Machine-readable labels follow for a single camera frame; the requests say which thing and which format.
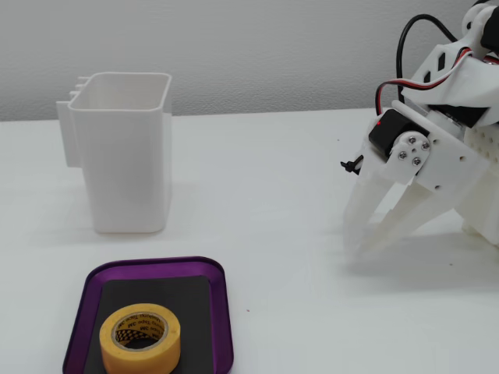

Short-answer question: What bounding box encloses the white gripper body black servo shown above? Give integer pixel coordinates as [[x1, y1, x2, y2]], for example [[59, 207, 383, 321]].
[[369, 100, 488, 192]]

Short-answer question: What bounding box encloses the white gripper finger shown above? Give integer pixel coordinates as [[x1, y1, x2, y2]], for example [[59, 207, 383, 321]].
[[342, 133, 432, 256], [358, 177, 461, 258]]

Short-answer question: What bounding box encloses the yellow masking tape roll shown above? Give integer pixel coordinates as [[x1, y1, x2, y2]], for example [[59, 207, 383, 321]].
[[98, 302, 182, 374]]

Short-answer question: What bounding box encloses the black mat in tray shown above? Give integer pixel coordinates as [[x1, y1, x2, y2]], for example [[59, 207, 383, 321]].
[[83, 274, 215, 374]]

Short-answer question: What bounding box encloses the purple metal tray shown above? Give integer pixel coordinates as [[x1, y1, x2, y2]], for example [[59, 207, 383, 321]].
[[61, 256, 235, 374]]

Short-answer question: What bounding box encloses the white plastic container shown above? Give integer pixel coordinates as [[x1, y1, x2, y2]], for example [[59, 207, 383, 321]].
[[56, 72, 173, 235]]

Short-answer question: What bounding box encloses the small black cable tie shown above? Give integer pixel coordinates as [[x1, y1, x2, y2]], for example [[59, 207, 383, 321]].
[[339, 155, 363, 172]]

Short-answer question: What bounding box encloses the red white black servo wire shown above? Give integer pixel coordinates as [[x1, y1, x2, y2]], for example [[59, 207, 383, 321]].
[[374, 46, 475, 118]]

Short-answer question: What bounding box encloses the black cable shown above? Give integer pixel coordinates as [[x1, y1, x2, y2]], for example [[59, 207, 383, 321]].
[[395, 14, 459, 97]]

